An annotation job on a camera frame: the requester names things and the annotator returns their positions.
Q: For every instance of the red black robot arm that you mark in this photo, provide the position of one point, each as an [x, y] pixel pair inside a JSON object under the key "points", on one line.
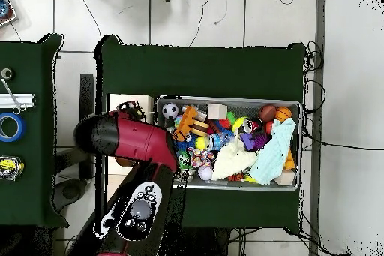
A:
{"points": [[135, 139]]}

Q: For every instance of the wooden box with three holes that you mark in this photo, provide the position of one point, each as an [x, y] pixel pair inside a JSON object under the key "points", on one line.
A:
{"points": [[144, 101]]}

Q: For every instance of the clear mesh bin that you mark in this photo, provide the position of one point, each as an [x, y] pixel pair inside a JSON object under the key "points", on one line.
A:
{"points": [[270, 187]]}

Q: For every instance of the small cluttered tray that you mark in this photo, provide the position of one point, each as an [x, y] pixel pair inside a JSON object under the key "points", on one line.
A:
{"points": [[7, 15]]}

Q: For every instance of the toy burger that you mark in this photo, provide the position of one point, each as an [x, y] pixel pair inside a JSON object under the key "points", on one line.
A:
{"points": [[200, 129]]}

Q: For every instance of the yellow ball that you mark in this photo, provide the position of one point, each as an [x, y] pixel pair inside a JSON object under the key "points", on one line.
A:
{"points": [[201, 142]]}

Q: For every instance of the plain wooden block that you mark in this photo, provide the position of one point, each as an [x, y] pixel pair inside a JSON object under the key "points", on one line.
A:
{"points": [[216, 111]]}

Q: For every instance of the cream knitted cloth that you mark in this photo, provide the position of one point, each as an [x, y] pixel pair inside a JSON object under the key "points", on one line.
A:
{"points": [[234, 160]]}

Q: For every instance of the dark green tablecloth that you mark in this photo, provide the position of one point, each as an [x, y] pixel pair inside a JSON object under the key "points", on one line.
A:
{"points": [[36, 193], [210, 72]]}

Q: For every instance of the silver-topped soda can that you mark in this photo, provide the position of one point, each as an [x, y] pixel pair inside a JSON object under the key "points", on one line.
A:
{"points": [[252, 125]]}

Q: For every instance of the mint green knitted cloth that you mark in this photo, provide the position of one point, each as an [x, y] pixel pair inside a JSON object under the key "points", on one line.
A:
{"points": [[276, 151]]}

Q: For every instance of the blue tape roll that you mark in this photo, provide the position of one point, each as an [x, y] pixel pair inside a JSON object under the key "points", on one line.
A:
{"points": [[21, 127]]}

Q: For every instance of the metal scissors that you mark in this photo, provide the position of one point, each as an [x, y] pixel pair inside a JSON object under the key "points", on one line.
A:
{"points": [[12, 96]]}

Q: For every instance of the yellow tape measure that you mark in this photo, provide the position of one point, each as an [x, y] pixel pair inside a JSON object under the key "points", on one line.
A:
{"points": [[9, 166]]}

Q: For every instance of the small grey tape roll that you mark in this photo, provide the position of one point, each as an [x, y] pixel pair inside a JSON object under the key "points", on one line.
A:
{"points": [[6, 73]]}

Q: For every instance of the aluminium rail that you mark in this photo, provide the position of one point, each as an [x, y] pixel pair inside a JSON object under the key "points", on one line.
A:
{"points": [[27, 100]]}

